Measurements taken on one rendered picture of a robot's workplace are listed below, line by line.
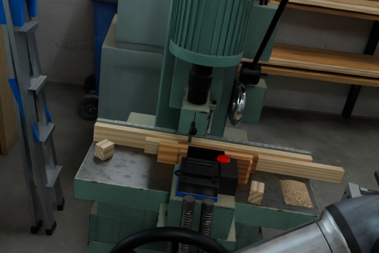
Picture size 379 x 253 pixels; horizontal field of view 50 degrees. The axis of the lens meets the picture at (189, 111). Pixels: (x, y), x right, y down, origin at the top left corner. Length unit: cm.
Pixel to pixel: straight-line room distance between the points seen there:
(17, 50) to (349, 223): 139
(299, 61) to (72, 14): 181
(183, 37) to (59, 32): 265
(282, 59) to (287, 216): 221
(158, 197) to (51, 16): 266
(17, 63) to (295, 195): 117
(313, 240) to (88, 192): 58
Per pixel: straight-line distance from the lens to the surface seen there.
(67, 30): 349
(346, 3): 315
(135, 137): 111
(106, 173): 102
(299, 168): 114
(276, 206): 102
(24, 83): 176
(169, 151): 106
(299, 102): 386
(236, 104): 112
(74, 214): 226
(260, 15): 114
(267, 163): 112
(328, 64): 330
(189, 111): 99
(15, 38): 170
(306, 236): 62
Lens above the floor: 150
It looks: 26 degrees down
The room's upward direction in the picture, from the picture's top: 10 degrees clockwise
